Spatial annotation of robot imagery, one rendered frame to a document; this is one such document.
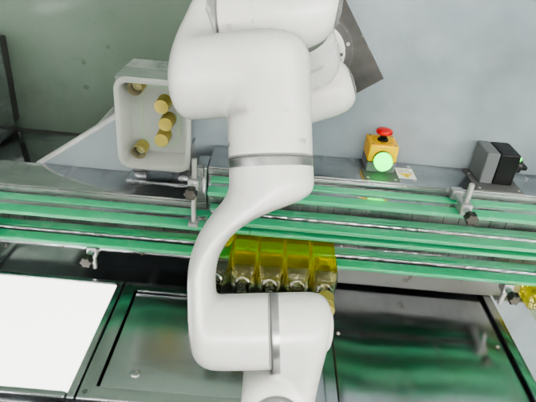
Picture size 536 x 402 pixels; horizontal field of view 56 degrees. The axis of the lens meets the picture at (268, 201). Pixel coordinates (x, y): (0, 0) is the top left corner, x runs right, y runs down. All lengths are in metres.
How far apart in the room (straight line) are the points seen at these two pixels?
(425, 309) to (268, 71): 0.99
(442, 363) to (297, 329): 0.79
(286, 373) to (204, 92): 0.28
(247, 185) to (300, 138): 0.07
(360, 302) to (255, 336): 0.86
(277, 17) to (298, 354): 0.35
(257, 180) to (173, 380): 0.66
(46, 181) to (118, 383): 0.55
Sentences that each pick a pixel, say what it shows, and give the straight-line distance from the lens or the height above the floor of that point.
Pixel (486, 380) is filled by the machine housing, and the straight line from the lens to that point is 1.25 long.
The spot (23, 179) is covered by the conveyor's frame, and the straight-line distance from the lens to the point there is 1.37.
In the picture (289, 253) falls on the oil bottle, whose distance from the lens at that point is 1.12.
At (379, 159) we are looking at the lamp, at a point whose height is 0.85.
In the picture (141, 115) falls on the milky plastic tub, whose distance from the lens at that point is 1.28.
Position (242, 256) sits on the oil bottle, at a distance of 1.10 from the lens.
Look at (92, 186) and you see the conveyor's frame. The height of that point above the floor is 0.85.
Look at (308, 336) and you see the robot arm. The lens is 0.48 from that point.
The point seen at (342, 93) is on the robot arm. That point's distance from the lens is 0.85.
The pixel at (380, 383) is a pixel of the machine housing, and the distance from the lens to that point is 1.15.
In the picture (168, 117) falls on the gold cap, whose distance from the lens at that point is 1.23.
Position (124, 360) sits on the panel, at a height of 1.22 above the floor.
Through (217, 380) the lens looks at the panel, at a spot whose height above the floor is 1.25.
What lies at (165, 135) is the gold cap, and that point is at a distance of 1.24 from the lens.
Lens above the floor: 1.93
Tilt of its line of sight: 60 degrees down
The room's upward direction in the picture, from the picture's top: 176 degrees counter-clockwise
